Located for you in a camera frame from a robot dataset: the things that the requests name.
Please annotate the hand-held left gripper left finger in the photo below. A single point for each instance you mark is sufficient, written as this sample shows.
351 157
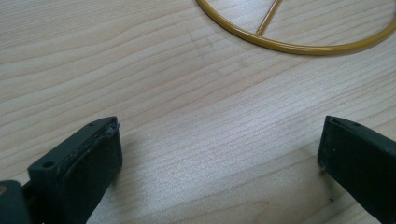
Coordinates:
81 168

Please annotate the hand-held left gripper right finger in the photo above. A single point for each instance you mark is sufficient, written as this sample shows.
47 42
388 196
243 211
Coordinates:
361 158

